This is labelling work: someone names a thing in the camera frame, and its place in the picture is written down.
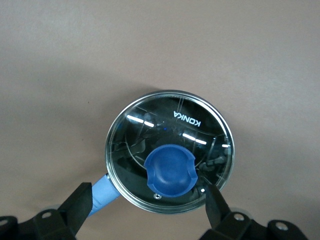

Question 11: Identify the brown table cloth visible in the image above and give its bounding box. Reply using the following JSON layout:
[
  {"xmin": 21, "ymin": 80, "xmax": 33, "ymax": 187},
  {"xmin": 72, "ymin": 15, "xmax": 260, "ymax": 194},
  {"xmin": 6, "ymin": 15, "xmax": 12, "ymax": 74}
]
[{"xmin": 0, "ymin": 0, "xmax": 320, "ymax": 240}]

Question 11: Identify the dark pot with blue handle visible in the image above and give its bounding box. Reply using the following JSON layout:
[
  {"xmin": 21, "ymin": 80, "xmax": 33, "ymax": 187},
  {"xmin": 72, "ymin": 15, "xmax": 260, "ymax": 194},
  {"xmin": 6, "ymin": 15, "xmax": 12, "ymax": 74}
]
[{"xmin": 88, "ymin": 89, "xmax": 236, "ymax": 218}]

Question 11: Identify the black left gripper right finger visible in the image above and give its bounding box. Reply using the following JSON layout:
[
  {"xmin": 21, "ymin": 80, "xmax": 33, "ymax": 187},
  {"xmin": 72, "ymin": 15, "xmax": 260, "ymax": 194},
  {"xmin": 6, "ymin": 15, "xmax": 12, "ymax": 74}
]
[{"xmin": 199, "ymin": 184, "xmax": 270, "ymax": 240}]

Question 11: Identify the glass lid with blue knob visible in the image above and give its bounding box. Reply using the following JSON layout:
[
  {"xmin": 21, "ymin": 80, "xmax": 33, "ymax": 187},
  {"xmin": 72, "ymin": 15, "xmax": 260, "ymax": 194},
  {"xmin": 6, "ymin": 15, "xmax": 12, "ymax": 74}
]
[{"xmin": 104, "ymin": 89, "xmax": 236, "ymax": 215}]

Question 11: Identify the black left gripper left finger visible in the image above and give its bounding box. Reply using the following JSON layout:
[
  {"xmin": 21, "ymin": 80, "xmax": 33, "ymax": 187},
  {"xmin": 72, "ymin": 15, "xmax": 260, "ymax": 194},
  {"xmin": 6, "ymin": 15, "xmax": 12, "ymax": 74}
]
[{"xmin": 33, "ymin": 181, "xmax": 94, "ymax": 240}]

